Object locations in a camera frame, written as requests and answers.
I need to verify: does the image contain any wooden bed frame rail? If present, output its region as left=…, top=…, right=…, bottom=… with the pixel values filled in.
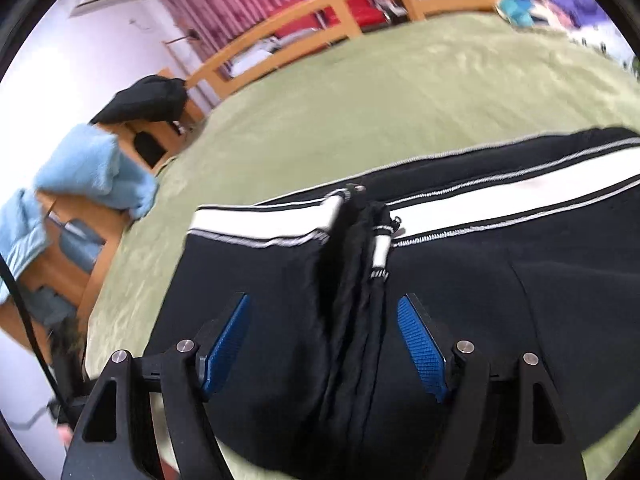
left=186, top=0, right=497, bottom=100

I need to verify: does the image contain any green bed blanket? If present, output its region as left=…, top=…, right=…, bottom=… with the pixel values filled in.
left=86, top=12, right=639, bottom=374

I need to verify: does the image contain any black garment on chair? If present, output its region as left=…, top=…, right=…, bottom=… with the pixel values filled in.
left=91, top=75, right=189, bottom=125

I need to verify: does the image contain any black cable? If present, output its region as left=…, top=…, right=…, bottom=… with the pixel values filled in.
left=0, top=253, right=72, bottom=424

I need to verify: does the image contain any black track pants white stripe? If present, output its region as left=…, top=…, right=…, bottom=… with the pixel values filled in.
left=145, top=127, right=639, bottom=479

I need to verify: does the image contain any wooden chair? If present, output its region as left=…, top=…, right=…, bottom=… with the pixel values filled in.
left=17, top=96, right=204, bottom=344

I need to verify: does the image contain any light blue fluffy towel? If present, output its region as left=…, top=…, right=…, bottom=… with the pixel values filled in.
left=1, top=125, right=158, bottom=278

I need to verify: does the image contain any teal cloth item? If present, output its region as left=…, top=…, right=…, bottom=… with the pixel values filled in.
left=496, top=0, right=535, bottom=27

